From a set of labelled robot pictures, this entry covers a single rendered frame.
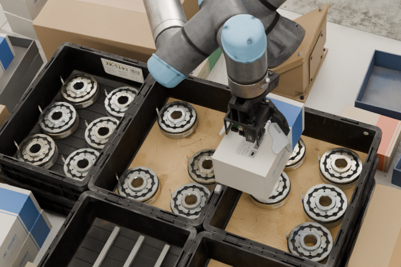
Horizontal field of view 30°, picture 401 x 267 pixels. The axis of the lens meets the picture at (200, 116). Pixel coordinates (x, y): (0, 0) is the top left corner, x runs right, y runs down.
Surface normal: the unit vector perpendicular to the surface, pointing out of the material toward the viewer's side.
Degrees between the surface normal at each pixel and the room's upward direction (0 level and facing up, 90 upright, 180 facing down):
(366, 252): 0
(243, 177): 90
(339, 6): 0
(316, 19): 44
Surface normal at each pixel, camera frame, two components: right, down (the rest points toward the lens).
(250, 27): -0.12, -0.60
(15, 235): 0.93, 0.20
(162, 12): -0.33, -0.64
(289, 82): -0.40, 0.76
